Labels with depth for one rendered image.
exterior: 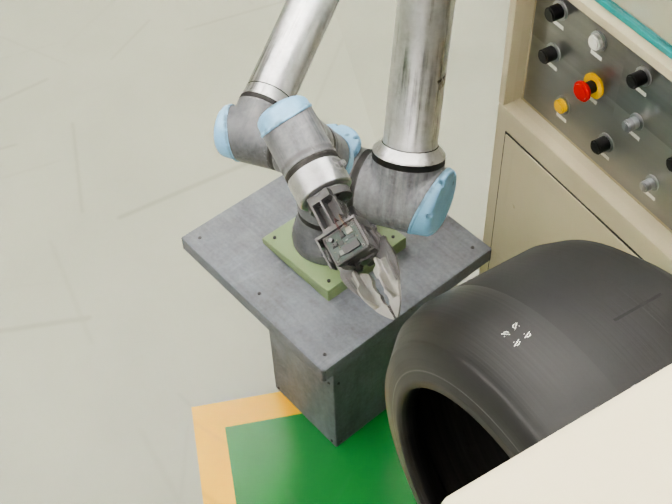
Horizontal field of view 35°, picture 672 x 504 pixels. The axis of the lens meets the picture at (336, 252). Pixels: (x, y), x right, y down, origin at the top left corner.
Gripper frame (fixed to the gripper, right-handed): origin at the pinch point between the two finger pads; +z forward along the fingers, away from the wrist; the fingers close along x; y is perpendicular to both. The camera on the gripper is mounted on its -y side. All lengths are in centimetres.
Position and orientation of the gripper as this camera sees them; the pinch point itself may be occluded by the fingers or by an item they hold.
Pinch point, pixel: (393, 311)
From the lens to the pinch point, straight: 160.8
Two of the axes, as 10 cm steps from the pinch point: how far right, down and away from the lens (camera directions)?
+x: 8.1, -5.2, -2.6
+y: -3.7, -1.2, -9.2
